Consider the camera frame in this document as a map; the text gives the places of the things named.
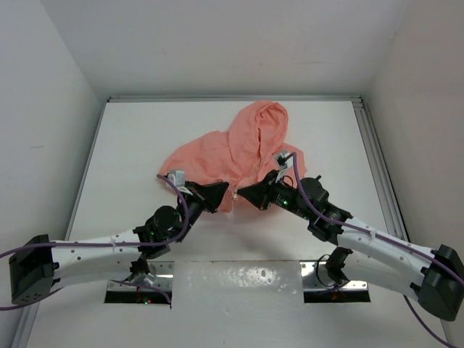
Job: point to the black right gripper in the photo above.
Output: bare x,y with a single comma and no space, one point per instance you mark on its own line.
260,193

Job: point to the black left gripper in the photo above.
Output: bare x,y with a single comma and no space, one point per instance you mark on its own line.
209,195

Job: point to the salmon pink hooded jacket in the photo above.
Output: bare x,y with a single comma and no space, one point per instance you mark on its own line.
240,156

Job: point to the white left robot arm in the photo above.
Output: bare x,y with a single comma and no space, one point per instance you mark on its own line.
42,267

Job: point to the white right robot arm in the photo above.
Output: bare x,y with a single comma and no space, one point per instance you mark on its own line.
431,277

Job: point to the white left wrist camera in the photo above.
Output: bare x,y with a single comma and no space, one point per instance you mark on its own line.
177,178

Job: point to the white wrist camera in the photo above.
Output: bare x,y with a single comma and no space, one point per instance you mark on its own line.
177,178
285,162

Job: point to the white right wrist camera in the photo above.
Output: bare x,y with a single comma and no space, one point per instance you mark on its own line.
285,162

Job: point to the aluminium frame right rail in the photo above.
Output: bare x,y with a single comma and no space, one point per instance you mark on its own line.
389,205

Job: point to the aluminium frame rail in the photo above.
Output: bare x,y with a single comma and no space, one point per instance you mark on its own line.
389,205
236,98

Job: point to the aluminium frame back rail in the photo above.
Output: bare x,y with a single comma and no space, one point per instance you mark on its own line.
236,98

